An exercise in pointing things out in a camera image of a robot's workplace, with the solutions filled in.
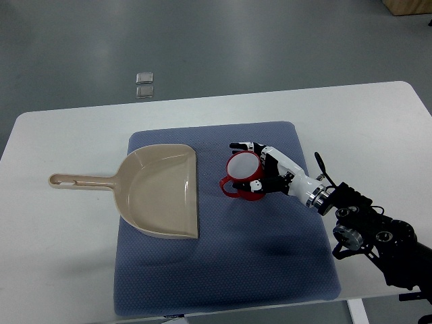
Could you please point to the lower metal floor plate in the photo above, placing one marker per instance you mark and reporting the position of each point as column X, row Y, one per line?
column 143, row 92

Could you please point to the blue grey mat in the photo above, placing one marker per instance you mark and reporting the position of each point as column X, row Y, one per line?
column 272, row 251

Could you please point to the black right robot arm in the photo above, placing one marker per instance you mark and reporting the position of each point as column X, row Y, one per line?
column 390, row 244

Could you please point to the white table leg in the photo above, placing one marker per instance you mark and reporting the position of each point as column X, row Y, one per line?
column 357, row 311

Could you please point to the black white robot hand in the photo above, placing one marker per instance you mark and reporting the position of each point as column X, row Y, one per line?
column 281, row 174

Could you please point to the beige plastic dustpan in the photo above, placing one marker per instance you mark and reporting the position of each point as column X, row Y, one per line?
column 155, row 190

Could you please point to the metal floor plate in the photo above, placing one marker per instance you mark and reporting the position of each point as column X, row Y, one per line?
column 143, row 92
column 144, row 77

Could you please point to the upper metal floor plate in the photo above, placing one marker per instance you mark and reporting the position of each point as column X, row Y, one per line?
column 144, row 77

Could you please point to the wooden box corner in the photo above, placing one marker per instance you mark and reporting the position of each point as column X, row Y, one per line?
column 408, row 7

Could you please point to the red cup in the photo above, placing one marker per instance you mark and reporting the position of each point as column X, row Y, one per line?
column 244, row 166

